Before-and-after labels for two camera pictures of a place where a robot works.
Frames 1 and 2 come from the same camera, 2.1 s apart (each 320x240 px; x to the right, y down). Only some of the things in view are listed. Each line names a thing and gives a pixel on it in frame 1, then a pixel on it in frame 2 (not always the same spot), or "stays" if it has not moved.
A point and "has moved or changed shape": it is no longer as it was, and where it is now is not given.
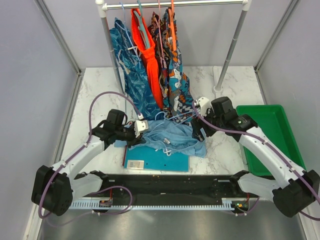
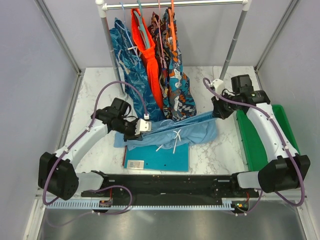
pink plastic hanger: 160,32 stays
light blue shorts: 167,134 has moved or changed shape
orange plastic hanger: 172,16 stays
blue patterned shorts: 136,70 stays
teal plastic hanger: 141,25 stays
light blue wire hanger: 172,117 → 177,131
